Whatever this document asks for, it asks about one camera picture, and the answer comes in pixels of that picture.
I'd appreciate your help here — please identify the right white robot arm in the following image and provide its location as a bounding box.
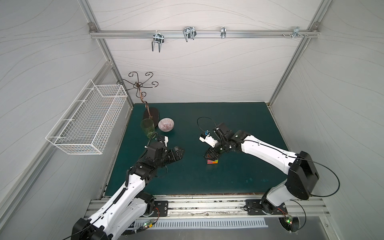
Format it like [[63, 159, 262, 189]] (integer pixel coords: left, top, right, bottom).
[[199, 123, 320, 215]]

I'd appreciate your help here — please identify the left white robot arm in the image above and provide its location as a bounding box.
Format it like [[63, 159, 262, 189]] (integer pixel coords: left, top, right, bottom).
[[69, 141, 185, 240]]

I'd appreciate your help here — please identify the striped ceramic bowl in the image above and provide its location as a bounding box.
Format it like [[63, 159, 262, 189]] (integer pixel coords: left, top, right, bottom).
[[158, 118, 175, 132]]

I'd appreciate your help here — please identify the green plastic cup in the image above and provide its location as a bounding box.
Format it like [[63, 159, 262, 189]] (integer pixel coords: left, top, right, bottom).
[[141, 118, 156, 139]]

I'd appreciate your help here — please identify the metal hook stand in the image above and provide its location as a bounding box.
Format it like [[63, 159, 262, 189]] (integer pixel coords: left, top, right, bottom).
[[116, 71, 160, 128]]

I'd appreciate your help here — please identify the metal hook three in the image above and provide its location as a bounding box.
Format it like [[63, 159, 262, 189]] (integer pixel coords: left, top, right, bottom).
[[221, 27, 227, 39]]

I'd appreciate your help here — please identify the metal hook two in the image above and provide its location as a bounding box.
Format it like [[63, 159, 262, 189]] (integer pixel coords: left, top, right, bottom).
[[183, 27, 197, 42]]

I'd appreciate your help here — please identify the metal hook one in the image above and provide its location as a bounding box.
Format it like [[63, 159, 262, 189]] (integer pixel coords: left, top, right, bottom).
[[152, 33, 165, 53]]

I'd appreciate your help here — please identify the metal hook four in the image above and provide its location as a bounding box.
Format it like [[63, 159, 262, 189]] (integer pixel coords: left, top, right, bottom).
[[282, 27, 309, 39]]

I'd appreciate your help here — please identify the aluminium cross bar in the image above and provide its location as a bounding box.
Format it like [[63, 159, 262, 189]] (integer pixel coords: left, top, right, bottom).
[[90, 29, 321, 40]]

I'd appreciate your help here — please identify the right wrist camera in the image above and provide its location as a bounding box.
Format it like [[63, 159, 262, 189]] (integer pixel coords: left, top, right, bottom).
[[199, 134, 218, 148]]

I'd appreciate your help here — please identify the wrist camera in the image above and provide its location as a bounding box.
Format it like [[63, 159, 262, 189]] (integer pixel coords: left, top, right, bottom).
[[160, 136, 169, 147], [199, 134, 218, 148]]

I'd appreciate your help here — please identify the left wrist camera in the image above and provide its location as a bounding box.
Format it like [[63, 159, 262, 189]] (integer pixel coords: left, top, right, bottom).
[[160, 136, 169, 147]]

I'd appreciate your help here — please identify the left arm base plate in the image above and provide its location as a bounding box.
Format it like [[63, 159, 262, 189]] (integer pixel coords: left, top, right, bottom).
[[149, 201, 169, 218]]

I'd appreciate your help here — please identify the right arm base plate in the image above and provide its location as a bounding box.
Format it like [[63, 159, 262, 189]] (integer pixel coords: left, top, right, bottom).
[[243, 199, 288, 216]]

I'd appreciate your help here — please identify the white wire basket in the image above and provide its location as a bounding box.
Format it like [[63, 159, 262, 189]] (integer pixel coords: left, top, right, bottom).
[[46, 80, 128, 155]]

